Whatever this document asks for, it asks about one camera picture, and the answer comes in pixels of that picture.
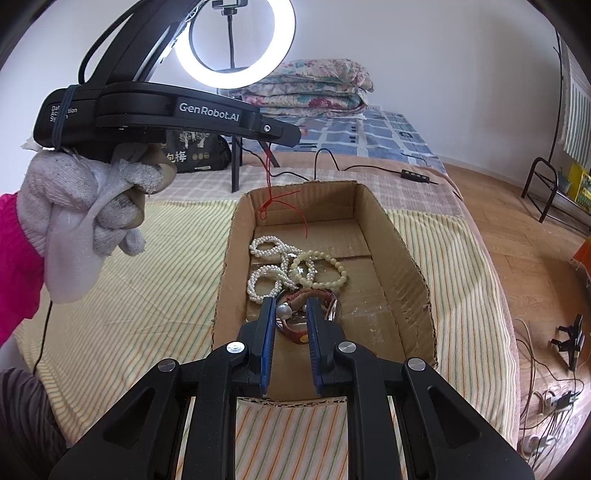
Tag gold watch with brown strap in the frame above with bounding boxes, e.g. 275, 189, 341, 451
276, 287, 343, 346

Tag white pearl necklace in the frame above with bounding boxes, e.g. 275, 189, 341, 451
247, 264, 296, 304

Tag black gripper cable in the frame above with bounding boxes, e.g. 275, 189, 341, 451
32, 0, 139, 376

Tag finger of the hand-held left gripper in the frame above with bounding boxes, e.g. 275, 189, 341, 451
250, 114, 302, 149

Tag black phone holder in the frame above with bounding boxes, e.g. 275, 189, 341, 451
211, 0, 248, 16

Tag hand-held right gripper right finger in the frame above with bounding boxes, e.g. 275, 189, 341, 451
306, 296, 534, 480

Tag tangle of floor cables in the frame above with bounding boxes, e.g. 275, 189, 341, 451
515, 318, 588, 463

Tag brown cardboard box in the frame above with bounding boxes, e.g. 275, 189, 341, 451
211, 180, 438, 408

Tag blue checkered bed sheet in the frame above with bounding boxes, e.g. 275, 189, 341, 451
249, 106, 447, 174

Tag black cable with inline remote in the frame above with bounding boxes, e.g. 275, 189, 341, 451
240, 148, 465, 200

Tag green striped hanging towel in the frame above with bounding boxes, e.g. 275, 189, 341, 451
561, 41, 591, 163

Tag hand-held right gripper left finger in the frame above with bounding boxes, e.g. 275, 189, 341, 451
48, 296, 278, 480

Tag white ring light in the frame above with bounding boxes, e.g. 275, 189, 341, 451
174, 0, 296, 91

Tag orange bag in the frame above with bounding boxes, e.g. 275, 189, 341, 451
570, 242, 591, 283

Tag folded floral quilt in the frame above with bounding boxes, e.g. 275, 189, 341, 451
233, 58, 375, 117

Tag red string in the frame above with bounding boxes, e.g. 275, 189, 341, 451
259, 138, 311, 241

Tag yellow striped blanket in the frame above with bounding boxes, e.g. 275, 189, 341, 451
14, 198, 505, 480

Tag person's dark clothed leg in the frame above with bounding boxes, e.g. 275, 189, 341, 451
0, 368, 72, 480

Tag person's left hand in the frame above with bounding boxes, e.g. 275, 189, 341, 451
16, 142, 178, 304

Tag person's left forearm pink sleeve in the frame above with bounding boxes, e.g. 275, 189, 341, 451
0, 193, 47, 347

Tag white pearl bracelet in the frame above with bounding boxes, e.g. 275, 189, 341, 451
249, 235, 297, 267

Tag black metal hanging stand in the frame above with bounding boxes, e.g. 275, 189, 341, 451
547, 25, 572, 163

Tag black clamp device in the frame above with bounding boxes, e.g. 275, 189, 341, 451
549, 314, 585, 373

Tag yellow crate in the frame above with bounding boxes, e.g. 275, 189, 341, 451
568, 161, 591, 209

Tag cream bead bracelet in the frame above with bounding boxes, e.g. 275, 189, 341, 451
290, 249, 350, 291

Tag black tripod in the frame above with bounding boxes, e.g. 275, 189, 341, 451
228, 90, 280, 195

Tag black metal shoe rack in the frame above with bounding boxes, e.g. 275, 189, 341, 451
522, 157, 591, 237

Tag black snack bag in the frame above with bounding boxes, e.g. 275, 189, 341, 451
161, 129, 232, 174

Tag white power strip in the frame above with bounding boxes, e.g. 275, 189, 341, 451
519, 434, 557, 454

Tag beige plaid blanket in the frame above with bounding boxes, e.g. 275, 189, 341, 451
139, 152, 462, 219

